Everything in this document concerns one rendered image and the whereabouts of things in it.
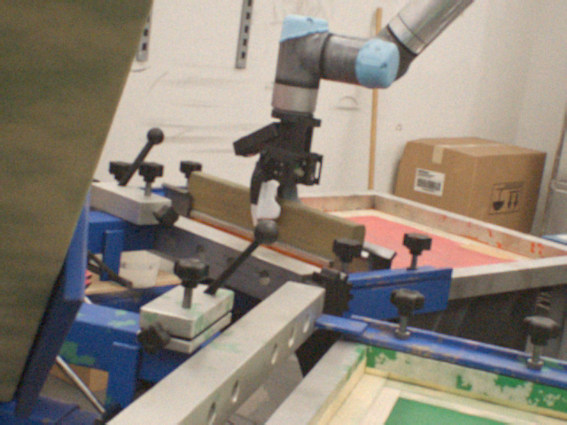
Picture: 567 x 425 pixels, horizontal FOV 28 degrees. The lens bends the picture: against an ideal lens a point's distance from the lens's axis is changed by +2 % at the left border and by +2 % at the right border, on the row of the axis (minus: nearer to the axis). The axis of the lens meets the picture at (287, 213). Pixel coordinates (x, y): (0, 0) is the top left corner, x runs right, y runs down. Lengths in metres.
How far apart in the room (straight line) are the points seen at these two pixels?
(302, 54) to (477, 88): 3.90
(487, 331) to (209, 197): 0.55
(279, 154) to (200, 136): 2.60
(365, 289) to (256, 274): 0.19
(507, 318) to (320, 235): 0.47
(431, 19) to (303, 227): 0.40
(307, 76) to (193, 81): 2.56
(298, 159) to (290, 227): 0.11
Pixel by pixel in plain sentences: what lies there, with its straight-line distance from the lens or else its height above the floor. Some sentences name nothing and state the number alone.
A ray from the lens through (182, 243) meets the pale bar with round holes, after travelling 1.67.
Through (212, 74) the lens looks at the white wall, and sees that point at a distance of 4.43.
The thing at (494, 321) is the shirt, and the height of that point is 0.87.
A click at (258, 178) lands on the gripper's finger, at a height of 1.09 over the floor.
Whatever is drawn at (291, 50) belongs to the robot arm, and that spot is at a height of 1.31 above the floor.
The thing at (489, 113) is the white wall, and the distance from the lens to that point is 5.81.
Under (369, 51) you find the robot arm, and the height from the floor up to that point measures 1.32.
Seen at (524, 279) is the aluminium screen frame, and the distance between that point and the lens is 2.01.
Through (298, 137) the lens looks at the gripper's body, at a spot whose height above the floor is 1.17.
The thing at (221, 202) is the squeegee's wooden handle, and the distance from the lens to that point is 1.98.
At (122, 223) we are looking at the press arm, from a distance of 1.68.
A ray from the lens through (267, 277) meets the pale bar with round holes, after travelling 1.57.
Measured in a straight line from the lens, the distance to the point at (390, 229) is 2.31.
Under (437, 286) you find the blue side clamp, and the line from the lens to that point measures 1.79.
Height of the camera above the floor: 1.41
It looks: 11 degrees down
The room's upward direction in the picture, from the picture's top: 8 degrees clockwise
